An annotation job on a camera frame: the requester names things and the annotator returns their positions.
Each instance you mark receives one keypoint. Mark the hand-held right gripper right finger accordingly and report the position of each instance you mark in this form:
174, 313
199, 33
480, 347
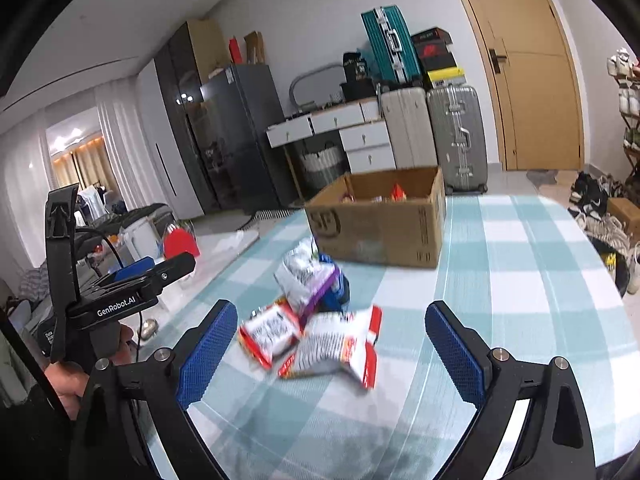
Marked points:
455, 352

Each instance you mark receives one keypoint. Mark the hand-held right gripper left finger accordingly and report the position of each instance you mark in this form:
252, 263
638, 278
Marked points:
207, 350

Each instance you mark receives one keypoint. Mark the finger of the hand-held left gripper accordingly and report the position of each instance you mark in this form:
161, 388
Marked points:
135, 267
172, 267

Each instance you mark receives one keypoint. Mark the red white snack packet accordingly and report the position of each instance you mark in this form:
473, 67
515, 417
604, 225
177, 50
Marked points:
270, 332

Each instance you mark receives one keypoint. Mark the white orange print snack packet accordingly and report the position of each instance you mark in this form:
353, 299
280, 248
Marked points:
335, 347

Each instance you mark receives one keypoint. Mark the silver purple snack packet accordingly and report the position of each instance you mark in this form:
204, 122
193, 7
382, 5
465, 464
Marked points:
302, 275

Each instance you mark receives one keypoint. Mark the blue snack packet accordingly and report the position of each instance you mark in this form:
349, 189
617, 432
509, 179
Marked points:
337, 296

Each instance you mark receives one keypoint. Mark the brown cardboard box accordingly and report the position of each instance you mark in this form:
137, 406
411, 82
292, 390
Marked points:
390, 230

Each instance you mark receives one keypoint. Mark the person's left hand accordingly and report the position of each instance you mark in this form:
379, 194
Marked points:
67, 385

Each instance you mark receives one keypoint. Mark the red plastic bag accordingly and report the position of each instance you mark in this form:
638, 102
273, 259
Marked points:
181, 245

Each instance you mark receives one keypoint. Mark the white bucket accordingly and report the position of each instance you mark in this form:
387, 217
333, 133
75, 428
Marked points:
140, 237

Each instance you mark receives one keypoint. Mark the small beige object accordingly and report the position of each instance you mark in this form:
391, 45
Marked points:
148, 330

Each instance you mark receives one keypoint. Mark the dark grey sofa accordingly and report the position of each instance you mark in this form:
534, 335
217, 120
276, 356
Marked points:
145, 212

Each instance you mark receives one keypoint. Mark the teal checked tablecloth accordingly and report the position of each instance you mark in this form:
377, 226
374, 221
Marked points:
500, 285

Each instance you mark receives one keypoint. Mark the white curtain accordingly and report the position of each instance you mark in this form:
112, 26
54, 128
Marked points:
120, 155

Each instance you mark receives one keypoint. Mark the dark glass cabinet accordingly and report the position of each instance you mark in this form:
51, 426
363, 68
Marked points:
182, 120

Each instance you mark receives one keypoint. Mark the grey refrigerator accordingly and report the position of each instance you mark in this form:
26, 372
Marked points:
250, 140

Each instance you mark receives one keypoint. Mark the black bin bag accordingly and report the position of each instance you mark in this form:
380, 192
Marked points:
612, 265

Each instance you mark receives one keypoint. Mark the grey white laundry basket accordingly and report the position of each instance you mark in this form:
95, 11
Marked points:
322, 167

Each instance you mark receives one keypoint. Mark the grey door mat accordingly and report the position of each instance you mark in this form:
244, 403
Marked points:
547, 176

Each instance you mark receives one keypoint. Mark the pile of sneakers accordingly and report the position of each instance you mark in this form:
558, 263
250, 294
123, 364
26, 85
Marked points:
600, 205

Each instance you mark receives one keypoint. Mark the silver suitcase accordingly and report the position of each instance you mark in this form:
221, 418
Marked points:
457, 135

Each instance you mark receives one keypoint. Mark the small brown carton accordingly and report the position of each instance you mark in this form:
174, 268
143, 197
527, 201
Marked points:
625, 215

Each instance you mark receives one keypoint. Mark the red paper bag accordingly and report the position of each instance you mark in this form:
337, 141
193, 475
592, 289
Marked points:
235, 51

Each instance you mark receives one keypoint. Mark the beige suitcase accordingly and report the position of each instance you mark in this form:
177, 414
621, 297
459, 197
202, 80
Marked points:
410, 127

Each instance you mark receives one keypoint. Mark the white desk with drawers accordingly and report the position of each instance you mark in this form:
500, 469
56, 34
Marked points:
367, 140

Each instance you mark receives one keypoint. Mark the folded cardboard sheets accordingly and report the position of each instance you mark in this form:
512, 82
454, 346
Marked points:
254, 47

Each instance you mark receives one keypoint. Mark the black storage box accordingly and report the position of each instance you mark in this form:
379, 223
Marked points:
357, 90

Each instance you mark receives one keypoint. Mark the wooden shoe rack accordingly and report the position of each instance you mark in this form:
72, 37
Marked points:
631, 155

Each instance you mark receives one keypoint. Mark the black printed bag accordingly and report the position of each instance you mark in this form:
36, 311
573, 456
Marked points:
355, 66

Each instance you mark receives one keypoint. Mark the wooden door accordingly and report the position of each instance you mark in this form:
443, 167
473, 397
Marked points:
530, 85

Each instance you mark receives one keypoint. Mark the red black shoe box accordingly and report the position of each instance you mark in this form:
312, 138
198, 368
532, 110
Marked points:
436, 55

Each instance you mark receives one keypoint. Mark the teal suitcase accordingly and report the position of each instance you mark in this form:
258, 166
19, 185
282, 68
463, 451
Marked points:
392, 45

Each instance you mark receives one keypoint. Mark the oval mirror frame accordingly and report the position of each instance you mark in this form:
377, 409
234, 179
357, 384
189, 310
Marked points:
305, 77

